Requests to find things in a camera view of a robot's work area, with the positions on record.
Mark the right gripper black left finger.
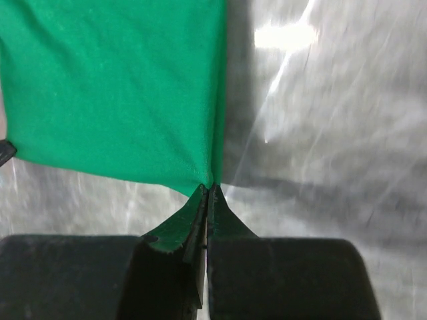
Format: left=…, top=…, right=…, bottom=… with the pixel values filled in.
left=1, top=186, right=206, bottom=319

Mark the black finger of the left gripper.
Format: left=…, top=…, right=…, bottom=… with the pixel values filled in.
left=0, top=139, right=17, bottom=167

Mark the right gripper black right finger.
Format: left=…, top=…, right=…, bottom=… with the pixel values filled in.
left=207, top=185, right=381, bottom=319

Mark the green t shirt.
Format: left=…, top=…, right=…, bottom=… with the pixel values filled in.
left=0, top=0, right=230, bottom=197

